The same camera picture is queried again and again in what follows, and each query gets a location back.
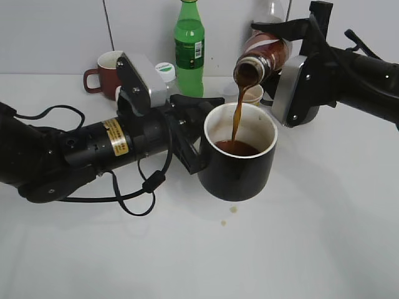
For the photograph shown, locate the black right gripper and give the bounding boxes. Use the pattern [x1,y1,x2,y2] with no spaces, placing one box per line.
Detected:
[251,1,335,106]

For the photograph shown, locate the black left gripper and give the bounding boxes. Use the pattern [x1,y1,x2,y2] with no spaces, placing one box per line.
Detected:
[166,94,225,174]

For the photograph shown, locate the brown coffee bottle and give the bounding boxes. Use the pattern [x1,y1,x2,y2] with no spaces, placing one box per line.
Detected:
[233,31,292,87]

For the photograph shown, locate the black ceramic mug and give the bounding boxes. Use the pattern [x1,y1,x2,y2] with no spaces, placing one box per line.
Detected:
[198,103,278,202]

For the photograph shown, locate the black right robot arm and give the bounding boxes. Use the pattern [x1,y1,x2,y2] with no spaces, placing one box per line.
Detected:
[251,1,398,128]

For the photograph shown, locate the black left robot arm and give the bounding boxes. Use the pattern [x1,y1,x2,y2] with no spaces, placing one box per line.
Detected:
[1,92,224,204]

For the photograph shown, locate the yellow paper cup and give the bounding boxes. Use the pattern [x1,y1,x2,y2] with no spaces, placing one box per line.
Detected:
[243,85,264,106]

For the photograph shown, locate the cola bottle red label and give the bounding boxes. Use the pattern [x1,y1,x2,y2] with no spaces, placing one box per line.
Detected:
[266,0,284,23]

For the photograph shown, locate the clear water bottle green label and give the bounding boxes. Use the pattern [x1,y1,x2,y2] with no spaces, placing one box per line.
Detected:
[155,62,176,95]

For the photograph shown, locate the grey ceramic mug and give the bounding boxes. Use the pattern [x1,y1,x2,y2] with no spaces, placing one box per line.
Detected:
[261,74,319,128]

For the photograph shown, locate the milky drink bottle white cap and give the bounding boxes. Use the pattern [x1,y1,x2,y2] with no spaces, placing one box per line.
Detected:
[222,84,239,97]

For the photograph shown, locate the green soda bottle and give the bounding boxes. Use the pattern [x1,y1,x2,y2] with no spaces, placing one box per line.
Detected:
[174,1,205,97]

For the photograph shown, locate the dark red ceramic mug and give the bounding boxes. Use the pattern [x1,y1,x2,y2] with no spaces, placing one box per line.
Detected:
[83,50,123,101]

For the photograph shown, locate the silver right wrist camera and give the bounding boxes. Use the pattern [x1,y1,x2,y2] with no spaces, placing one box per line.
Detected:
[271,55,314,127]

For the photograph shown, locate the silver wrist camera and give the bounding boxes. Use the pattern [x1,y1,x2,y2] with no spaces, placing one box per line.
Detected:
[271,55,314,127]
[116,52,167,115]

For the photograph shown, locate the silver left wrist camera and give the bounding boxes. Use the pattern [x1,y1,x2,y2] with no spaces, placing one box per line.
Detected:
[116,52,167,115]

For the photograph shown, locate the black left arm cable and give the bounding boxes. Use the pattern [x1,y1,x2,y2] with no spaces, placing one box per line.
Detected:
[14,105,174,217]

